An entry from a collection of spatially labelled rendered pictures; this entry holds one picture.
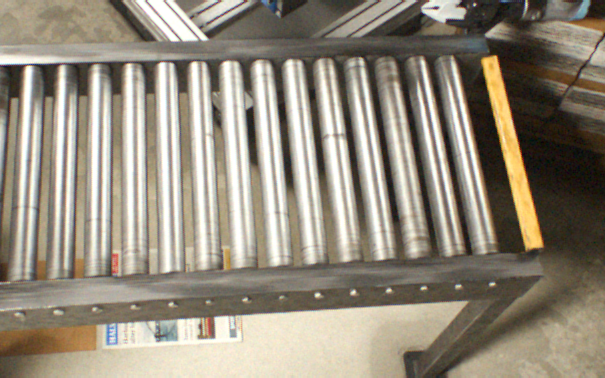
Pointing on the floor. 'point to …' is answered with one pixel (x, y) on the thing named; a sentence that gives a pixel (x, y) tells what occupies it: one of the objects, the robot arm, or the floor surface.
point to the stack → (566, 43)
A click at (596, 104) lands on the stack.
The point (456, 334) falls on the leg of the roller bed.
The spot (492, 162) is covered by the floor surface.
